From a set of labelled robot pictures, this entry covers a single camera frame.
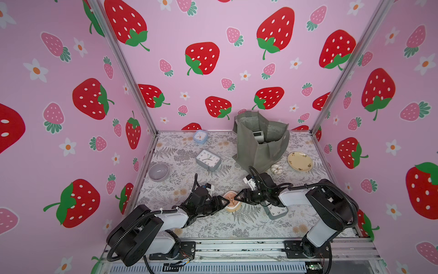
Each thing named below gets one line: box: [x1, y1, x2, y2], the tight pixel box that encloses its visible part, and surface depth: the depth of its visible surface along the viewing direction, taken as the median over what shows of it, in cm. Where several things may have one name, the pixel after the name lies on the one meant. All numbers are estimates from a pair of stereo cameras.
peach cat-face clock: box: [222, 190, 242, 213], surface depth 87 cm
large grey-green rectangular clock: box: [263, 203, 289, 221], surface depth 84 cm
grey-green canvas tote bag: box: [232, 110, 290, 175], surface depth 94 cm
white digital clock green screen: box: [252, 130, 265, 144], surface depth 101 cm
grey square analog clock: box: [195, 149, 222, 171], surface depth 105 cm
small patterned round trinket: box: [270, 163, 283, 175], surface depth 100 cm
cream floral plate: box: [287, 151, 314, 172], surface depth 107 cm
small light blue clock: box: [192, 129, 209, 145], surface depth 117 cm
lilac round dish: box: [148, 162, 170, 182], surface depth 98 cm
